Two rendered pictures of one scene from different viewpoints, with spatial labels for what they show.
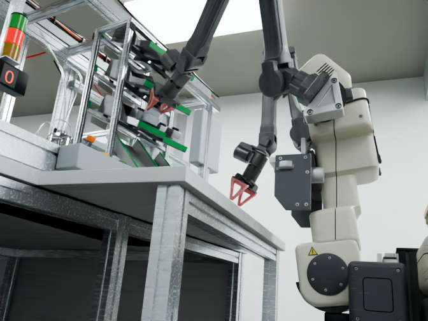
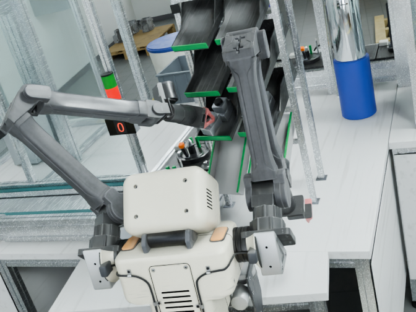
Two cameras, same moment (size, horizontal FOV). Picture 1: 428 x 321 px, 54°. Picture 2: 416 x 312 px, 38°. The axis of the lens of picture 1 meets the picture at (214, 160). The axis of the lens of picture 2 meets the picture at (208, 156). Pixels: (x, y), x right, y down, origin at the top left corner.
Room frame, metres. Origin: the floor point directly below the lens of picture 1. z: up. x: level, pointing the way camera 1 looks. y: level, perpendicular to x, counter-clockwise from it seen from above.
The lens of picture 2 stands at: (1.23, -1.63, 1.97)
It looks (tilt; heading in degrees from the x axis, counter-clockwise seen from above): 24 degrees down; 86
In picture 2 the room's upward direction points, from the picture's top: 15 degrees counter-clockwise
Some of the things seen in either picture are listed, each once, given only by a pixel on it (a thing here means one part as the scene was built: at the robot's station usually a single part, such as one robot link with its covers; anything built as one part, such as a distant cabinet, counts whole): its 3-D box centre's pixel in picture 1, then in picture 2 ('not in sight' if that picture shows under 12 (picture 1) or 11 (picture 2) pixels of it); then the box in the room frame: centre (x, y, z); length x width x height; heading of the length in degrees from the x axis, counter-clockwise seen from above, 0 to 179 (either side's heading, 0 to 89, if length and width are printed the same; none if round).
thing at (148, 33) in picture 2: not in sight; (138, 36); (1.35, 7.37, 0.16); 1.17 x 0.84 x 0.33; 68
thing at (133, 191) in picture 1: (139, 221); (201, 241); (1.26, 0.21, 0.84); 0.90 x 0.70 x 0.03; 158
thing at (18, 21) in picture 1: (17, 25); (109, 81); (1.10, 0.63, 1.39); 0.05 x 0.05 x 0.05
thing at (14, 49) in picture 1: (9, 53); not in sight; (1.10, 0.63, 1.29); 0.05 x 0.05 x 0.05
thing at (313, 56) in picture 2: not in sight; (306, 52); (2.12, 1.45, 1.01); 0.24 x 0.24 x 0.13; 60
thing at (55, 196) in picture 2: not in sight; (111, 201); (0.96, 0.60, 0.91); 0.84 x 0.28 x 0.10; 150
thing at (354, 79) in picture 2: not in sight; (355, 85); (2.13, 0.83, 1.00); 0.16 x 0.16 x 0.27
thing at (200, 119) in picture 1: (202, 187); not in sight; (2.98, 0.07, 1.43); 0.30 x 0.09 x 1.13; 150
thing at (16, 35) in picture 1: (13, 39); (112, 93); (1.10, 0.63, 1.34); 0.05 x 0.05 x 0.05
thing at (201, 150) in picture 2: not in sight; (191, 147); (1.33, 0.65, 1.01); 0.24 x 0.24 x 0.13; 60
